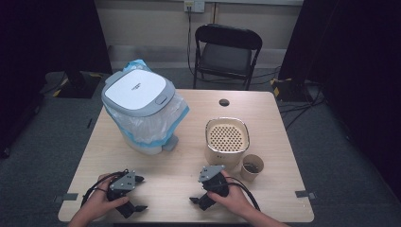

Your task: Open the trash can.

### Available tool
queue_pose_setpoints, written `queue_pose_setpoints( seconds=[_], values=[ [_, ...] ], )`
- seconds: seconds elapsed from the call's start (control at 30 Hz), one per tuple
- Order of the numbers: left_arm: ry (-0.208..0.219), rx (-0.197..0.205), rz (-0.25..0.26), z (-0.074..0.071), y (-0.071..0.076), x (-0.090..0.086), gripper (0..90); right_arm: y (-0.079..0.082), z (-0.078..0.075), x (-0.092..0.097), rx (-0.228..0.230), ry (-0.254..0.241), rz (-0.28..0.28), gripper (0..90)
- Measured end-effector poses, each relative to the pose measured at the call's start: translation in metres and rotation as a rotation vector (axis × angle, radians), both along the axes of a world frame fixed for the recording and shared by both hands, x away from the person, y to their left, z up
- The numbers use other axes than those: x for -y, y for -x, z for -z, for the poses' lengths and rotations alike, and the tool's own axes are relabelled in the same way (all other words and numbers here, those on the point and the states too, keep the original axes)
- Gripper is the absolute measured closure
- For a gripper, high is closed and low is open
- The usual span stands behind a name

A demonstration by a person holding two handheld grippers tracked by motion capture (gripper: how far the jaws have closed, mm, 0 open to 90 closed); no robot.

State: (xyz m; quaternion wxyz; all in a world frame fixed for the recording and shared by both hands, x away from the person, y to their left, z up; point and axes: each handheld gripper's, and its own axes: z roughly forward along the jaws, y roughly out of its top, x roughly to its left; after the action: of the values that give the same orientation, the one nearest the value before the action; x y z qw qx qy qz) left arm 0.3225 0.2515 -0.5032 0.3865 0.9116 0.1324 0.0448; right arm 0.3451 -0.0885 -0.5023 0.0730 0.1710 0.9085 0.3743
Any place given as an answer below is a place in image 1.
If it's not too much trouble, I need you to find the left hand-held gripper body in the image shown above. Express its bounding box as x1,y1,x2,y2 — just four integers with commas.
106,169,140,206

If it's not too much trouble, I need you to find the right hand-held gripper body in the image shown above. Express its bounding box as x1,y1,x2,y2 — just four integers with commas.
198,165,231,200

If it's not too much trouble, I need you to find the brown paper cup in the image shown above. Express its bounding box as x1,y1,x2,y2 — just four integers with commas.
239,153,266,183

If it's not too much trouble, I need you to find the beige strainer container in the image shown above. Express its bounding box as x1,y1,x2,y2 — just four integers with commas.
203,116,252,171

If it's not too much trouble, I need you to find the person's right hand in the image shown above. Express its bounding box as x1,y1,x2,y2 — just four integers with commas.
205,169,253,219

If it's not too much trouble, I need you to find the person's left hand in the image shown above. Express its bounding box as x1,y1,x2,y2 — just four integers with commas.
78,172,131,222

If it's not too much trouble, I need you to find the white lidded trash bin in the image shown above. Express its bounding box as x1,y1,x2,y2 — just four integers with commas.
103,59,191,149

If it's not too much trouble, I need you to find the white pedal trash can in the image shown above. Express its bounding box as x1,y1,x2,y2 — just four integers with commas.
100,68,180,156

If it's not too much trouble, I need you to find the black yellow striped stand base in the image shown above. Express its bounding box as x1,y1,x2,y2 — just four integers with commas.
270,77,318,103

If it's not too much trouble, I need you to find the black folding chair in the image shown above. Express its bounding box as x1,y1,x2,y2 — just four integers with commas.
192,23,264,92

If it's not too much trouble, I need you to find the black curtain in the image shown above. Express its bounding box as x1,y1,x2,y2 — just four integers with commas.
0,0,113,159
278,0,401,202

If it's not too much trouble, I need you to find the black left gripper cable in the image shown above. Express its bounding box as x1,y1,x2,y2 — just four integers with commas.
80,169,131,208

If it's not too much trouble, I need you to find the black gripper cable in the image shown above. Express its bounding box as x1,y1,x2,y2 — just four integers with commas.
80,169,131,208
224,175,262,212

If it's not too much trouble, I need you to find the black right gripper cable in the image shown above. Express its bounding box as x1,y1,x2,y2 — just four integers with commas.
224,175,262,212

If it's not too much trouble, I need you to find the black floor cable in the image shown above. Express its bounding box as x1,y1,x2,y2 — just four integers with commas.
277,88,326,131

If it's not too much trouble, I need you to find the black wall socket cable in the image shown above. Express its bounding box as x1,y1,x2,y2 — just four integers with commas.
185,6,204,81

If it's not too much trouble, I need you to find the white wall socket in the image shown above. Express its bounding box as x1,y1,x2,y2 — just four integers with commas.
183,0,206,14

